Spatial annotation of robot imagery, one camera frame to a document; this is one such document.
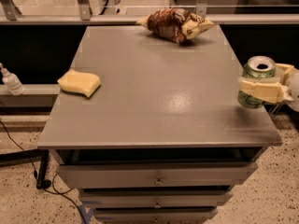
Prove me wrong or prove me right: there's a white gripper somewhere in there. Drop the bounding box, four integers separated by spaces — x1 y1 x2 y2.
238 63 299 112

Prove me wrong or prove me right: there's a green soda can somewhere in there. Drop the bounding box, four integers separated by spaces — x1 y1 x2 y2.
238 56 276 109

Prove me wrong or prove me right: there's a brown chip bag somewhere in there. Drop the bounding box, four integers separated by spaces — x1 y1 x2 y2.
136 8 215 44

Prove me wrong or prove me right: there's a top grey drawer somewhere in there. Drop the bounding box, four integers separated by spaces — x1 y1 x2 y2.
57 161 257 189

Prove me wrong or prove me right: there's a grey drawer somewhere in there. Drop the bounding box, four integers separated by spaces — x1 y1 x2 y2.
80 190 233 208
57 161 257 189
93 207 218 222

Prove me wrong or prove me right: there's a grey drawer cabinet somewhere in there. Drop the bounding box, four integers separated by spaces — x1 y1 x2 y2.
36 24 284 224

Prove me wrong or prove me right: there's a bottom grey drawer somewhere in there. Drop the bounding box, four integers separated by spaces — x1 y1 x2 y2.
93 207 218 222

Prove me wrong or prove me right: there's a yellow sponge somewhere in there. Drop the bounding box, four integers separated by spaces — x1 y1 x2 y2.
57 69 101 98

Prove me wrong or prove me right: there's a middle grey drawer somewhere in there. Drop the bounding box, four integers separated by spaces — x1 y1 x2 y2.
80 190 233 208

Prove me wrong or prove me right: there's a black table leg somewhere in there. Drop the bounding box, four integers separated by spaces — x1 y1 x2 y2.
36 150 51 189

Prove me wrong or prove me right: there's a white spray bottle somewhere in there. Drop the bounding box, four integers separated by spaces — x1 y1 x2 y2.
0 63 25 95

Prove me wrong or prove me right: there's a black floor cable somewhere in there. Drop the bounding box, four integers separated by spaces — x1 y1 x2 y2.
0 119 89 224

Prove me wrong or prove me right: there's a grey metal rail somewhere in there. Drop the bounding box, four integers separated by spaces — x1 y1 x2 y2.
0 14 299 26

